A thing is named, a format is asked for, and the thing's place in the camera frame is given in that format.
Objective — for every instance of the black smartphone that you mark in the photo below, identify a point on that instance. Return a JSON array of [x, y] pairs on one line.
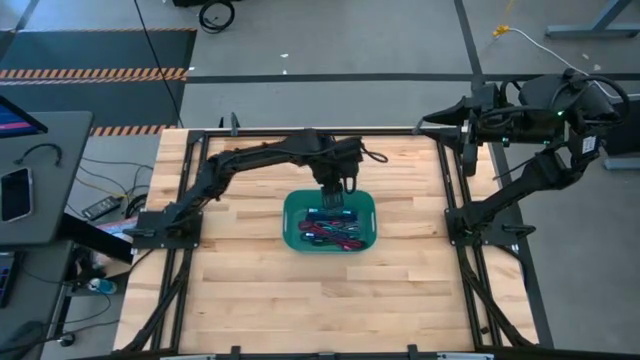
[[16, 195]]

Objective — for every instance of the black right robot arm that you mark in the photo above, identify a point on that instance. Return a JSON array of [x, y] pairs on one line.
[[540, 172]]

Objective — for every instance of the blue-grey metal stand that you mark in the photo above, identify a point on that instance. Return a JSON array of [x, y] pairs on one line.
[[590, 31]]

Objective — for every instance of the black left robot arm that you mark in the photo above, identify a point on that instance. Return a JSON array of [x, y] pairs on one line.
[[250, 152]]

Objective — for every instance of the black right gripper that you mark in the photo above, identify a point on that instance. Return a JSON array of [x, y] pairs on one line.
[[485, 115]]

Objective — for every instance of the clear water bottle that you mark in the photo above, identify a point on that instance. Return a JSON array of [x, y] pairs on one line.
[[102, 286]]

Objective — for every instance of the lit computer screen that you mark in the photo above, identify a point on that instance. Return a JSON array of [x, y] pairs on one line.
[[15, 122]]

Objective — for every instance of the black hazard-striped floor mat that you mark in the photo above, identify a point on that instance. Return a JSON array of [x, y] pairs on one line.
[[100, 50]]

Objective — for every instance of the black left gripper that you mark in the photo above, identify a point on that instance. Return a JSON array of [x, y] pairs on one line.
[[335, 160]]

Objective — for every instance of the teal plastic basket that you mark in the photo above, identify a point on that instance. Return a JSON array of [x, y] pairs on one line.
[[292, 220]]

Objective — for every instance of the black power brick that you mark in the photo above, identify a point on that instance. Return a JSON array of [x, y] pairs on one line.
[[102, 207]]

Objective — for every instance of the black aluminium table frame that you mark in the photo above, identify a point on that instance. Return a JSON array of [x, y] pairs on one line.
[[444, 180]]

